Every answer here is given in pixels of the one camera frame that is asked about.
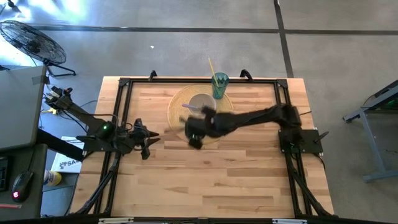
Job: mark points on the round yellow woven placemat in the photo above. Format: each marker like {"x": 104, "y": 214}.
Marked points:
{"x": 177, "y": 105}

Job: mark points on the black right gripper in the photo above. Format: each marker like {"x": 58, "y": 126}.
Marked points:
{"x": 202, "y": 127}

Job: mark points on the black keyboard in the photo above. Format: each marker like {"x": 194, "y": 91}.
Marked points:
{"x": 3, "y": 174}

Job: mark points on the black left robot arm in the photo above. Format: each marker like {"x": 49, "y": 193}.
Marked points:
{"x": 84, "y": 116}

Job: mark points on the teal plastic cup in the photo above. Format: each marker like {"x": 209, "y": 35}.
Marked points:
{"x": 219, "y": 88}

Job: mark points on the grey metal table frame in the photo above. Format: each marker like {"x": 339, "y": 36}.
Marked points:
{"x": 373, "y": 133}

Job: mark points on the yellow bottle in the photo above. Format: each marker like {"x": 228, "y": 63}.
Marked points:
{"x": 53, "y": 178}

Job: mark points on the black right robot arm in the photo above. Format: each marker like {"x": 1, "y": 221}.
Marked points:
{"x": 248, "y": 116}

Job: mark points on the red pen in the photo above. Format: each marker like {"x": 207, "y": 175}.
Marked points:
{"x": 9, "y": 206}

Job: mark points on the black aluminium table frame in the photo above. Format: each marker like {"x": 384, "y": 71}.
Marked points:
{"x": 292, "y": 193}

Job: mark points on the black stand beam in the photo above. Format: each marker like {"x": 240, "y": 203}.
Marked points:
{"x": 62, "y": 147}

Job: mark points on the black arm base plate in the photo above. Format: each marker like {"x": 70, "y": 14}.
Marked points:
{"x": 90, "y": 145}
{"x": 311, "y": 140}

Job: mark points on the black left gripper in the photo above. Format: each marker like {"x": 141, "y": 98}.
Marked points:
{"x": 140, "y": 135}

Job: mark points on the white bracket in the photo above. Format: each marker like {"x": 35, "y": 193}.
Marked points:
{"x": 115, "y": 220}
{"x": 289, "y": 221}

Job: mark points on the yellow chopstick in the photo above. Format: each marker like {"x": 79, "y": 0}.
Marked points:
{"x": 212, "y": 68}

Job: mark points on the black floor fan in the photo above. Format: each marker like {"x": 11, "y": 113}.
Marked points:
{"x": 34, "y": 43}

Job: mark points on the white printed box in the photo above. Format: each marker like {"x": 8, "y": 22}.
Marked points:
{"x": 66, "y": 165}

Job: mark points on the yellow power plug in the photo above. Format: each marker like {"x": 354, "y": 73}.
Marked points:
{"x": 53, "y": 110}

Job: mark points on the grey bowl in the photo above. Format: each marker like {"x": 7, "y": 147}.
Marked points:
{"x": 203, "y": 100}

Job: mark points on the dark grey desk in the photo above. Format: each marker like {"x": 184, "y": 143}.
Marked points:
{"x": 34, "y": 193}

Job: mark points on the black computer mouse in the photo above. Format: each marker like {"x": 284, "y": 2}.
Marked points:
{"x": 21, "y": 186}

